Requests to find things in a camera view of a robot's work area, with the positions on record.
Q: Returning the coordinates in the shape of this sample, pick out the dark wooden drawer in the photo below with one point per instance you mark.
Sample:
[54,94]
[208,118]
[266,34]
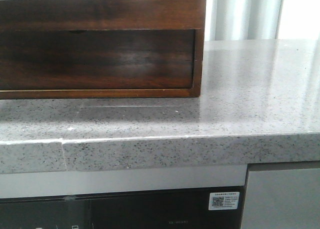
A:
[106,59]

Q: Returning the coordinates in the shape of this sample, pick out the dark wooden drawer cabinet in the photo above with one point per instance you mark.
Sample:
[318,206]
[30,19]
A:
[107,15]

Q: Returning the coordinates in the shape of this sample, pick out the black built-in appliance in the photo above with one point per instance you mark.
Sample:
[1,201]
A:
[151,209]

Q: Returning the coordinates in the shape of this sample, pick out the white QR code sticker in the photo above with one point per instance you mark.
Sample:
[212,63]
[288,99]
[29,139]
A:
[223,201]

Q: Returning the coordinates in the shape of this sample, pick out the white curtain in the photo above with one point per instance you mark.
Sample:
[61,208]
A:
[236,20]

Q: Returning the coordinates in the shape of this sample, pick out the grey cabinet door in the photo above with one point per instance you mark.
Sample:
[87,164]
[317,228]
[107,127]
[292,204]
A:
[282,196]

